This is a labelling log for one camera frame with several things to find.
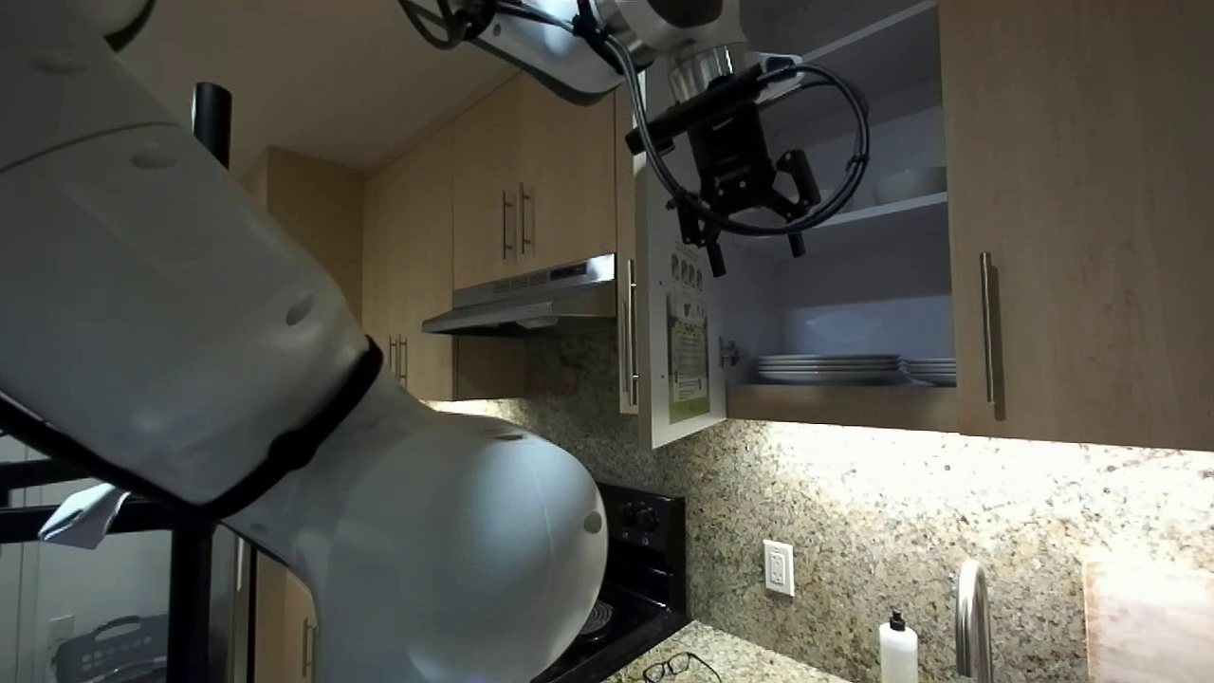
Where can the range hood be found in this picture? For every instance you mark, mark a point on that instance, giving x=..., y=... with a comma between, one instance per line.
x=531, y=300

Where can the steel faucet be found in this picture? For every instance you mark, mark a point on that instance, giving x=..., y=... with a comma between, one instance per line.
x=971, y=628

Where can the wooden cupboard door with handle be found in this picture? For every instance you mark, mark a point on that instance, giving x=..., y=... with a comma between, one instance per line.
x=667, y=328

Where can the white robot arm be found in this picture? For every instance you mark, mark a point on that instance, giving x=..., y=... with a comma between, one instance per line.
x=169, y=328

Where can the white wall outlet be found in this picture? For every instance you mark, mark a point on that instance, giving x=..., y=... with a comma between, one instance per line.
x=780, y=568

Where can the black stove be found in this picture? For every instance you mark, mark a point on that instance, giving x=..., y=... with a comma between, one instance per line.
x=643, y=595

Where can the stack of white plates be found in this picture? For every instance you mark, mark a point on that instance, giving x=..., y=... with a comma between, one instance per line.
x=853, y=368

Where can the white soap bottle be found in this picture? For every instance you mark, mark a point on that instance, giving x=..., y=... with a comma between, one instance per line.
x=896, y=649

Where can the middle wooden cupboard door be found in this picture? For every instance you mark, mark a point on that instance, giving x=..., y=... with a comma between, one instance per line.
x=1080, y=142

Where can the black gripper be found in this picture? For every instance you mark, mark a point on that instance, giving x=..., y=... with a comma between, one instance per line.
x=729, y=157

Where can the wooden cutting board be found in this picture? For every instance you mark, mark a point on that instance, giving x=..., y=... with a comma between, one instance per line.
x=1145, y=623

